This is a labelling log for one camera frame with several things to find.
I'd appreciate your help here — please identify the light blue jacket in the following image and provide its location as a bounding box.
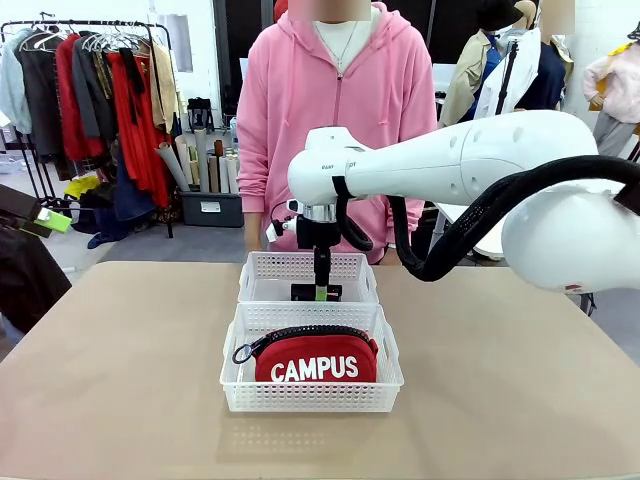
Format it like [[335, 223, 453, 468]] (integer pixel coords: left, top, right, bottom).
[[0, 28, 34, 136]]

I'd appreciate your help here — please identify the long red dress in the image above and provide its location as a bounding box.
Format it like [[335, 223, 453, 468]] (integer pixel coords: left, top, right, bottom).
[[102, 49, 175, 210]]

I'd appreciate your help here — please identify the dark blue denim garment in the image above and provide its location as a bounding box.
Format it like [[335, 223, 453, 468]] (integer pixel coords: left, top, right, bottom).
[[93, 149, 157, 237]]

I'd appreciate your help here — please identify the grey jacket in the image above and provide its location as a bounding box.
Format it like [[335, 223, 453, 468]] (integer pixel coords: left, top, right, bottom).
[[70, 35, 119, 145]]

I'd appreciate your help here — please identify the beige garment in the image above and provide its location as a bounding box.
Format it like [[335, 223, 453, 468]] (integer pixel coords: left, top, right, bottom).
[[146, 41, 185, 135]]

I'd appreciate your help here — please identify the beige trench coat mannequin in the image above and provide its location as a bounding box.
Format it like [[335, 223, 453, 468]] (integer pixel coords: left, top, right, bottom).
[[438, 27, 502, 127]]

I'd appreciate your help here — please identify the person's right hand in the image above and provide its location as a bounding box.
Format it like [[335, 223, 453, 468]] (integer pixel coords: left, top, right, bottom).
[[243, 211, 264, 255]]

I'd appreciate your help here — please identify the navy dressed mannequin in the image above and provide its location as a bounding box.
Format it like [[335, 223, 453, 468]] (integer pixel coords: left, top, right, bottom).
[[523, 35, 569, 115]]

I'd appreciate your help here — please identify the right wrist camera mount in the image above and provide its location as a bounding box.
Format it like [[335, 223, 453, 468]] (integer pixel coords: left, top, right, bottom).
[[265, 199, 302, 247]]

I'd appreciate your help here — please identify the black draped cloth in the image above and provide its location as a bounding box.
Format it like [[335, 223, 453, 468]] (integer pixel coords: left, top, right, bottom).
[[0, 231, 73, 334]]

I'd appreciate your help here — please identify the black stapler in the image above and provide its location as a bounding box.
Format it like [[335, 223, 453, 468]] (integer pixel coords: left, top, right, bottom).
[[290, 283, 344, 303]]

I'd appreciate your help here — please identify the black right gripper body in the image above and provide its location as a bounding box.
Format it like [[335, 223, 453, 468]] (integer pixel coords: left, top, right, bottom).
[[295, 217, 342, 250]]

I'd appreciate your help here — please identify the white coat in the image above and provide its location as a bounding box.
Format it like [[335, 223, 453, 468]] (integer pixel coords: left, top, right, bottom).
[[473, 27, 543, 120]]

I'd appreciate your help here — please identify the person's left forearm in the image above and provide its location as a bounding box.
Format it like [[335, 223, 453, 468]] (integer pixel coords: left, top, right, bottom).
[[384, 197, 429, 249]]

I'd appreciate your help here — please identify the tall grey cardboard tube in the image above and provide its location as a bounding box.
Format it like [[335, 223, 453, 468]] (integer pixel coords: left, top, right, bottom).
[[193, 127, 212, 194]]

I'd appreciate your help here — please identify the white table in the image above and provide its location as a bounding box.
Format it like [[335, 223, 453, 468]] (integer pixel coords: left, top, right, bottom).
[[429, 199, 507, 260]]

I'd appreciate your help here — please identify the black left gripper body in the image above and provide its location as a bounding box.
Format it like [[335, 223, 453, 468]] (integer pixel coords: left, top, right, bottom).
[[0, 183, 42, 227]]

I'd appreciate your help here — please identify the black bucket hat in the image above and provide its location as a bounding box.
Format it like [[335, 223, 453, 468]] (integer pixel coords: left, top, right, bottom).
[[473, 0, 524, 32]]

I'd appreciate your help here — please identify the red jacket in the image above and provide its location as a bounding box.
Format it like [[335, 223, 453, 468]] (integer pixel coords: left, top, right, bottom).
[[53, 33, 105, 164]]

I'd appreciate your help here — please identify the person's right forearm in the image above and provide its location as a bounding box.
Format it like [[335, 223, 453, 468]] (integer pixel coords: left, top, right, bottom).
[[236, 134, 272, 215]]

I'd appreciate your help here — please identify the white cardboard tube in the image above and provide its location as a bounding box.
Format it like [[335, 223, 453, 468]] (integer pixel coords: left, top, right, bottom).
[[224, 153, 240, 194]]

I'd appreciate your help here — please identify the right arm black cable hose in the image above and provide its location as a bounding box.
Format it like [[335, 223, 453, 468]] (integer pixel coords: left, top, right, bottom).
[[331, 155, 640, 284]]

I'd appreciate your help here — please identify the white chair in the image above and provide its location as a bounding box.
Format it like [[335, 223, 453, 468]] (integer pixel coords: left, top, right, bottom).
[[430, 62, 459, 97]]

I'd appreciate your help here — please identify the person in pink hoodie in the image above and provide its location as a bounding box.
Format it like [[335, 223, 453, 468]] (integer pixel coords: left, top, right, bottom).
[[235, 1, 439, 265]]

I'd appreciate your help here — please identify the small white perforated plastic basket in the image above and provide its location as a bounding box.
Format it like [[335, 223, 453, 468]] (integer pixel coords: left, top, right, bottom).
[[236, 250, 380, 305]]

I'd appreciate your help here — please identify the black tripod pole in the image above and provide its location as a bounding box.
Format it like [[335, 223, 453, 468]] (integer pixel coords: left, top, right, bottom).
[[493, 38, 520, 117]]

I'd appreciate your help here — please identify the black clothes rack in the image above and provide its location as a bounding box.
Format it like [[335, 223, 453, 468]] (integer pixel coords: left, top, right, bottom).
[[0, 12, 177, 239]]

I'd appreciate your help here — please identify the silver cross necklace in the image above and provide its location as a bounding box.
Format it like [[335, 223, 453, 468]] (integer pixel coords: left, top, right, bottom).
[[314, 20, 359, 72]]

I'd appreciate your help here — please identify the red Campus zipper pouch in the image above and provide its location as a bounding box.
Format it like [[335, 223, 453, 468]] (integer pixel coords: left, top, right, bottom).
[[231, 324, 380, 384]]

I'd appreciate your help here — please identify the dark charcoal garment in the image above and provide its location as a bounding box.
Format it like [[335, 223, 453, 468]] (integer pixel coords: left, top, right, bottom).
[[17, 34, 67, 162]]

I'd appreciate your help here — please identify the white t-shirt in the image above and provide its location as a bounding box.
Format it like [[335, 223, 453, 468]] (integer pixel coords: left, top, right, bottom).
[[312, 19, 382, 72]]

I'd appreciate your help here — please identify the pink sweater mannequin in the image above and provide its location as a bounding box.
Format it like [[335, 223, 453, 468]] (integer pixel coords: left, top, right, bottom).
[[581, 41, 640, 160]]

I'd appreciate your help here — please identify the dark grey storage bin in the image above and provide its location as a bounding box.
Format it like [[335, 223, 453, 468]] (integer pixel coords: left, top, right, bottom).
[[178, 190, 246, 229]]

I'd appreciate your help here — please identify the large white perforated plastic basket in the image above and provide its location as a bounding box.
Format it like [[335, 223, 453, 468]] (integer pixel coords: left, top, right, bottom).
[[219, 301, 406, 414]]

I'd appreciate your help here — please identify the thick grey paper roll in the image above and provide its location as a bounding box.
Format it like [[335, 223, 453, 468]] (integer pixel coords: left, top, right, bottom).
[[155, 141, 192, 193]]

